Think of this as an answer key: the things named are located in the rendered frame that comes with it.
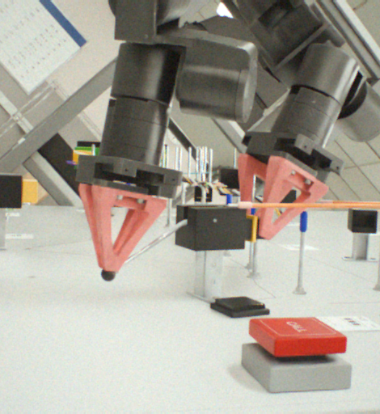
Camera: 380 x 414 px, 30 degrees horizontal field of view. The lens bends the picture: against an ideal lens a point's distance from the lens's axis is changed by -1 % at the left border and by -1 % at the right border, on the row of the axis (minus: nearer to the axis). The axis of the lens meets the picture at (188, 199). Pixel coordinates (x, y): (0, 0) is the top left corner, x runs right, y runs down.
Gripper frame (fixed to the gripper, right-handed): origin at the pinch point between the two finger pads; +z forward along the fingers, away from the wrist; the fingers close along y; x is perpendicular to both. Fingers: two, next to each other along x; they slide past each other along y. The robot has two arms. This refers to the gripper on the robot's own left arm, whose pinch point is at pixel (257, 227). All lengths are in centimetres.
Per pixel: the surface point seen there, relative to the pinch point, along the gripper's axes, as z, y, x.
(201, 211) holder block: 1.4, -1.9, 7.7
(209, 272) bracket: 6.2, -0.9, 3.5
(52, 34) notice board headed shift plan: -185, 745, -134
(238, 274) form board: 4.6, 9.7, -6.8
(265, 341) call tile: 9.3, -22.9, 11.2
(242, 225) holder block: 0.7, -1.9, 2.9
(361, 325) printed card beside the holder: 5.0, -13.8, -4.7
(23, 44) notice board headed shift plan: -159, 755, -111
